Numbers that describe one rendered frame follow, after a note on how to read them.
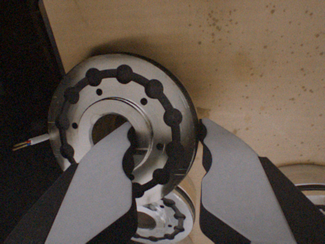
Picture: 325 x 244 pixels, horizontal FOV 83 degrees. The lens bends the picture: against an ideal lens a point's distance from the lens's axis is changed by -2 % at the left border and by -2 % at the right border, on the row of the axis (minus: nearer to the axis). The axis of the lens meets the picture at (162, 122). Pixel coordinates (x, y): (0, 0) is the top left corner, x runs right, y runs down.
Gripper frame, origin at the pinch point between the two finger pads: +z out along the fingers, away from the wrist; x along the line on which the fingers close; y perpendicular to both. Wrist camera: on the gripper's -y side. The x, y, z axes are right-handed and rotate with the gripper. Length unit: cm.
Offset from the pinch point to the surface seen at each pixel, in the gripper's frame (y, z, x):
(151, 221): 12.1, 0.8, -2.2
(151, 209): 8.8, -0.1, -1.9
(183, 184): 7.4, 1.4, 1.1
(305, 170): 5.4, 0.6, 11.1
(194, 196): 9.3, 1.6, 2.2
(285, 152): 4.3, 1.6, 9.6
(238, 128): 2.0, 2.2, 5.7
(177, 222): 10.9, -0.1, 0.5
